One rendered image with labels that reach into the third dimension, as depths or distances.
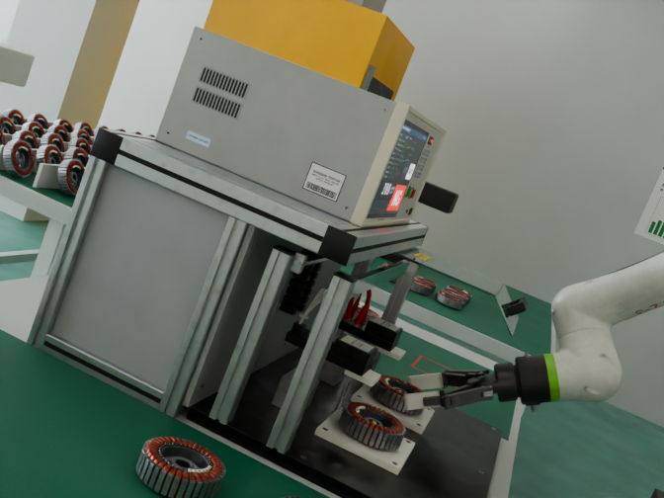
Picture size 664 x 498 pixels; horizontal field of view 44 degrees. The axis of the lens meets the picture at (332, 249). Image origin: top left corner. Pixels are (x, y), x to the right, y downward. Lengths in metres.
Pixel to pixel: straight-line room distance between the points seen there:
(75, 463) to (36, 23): 4.46
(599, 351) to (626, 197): 5.10
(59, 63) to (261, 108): 3.95
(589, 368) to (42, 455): 0.98
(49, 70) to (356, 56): 1.84
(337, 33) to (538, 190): 2.36
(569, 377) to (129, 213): 0.85
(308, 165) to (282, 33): 3.90
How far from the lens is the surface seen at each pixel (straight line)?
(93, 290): 1.34
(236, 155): 1.36
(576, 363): 1.61
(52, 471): 1.05
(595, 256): 6.68
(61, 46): 5.26
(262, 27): 5.24
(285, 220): 1.18
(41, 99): 5.29
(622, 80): 6.75
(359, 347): 1.37
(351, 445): 1.36
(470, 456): 1.59
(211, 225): 1.24
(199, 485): 1.06
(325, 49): 5.09
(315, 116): 1.32
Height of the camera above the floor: 1.25
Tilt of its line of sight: 8 degrees down
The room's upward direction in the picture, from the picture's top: 21 degrees clockwise
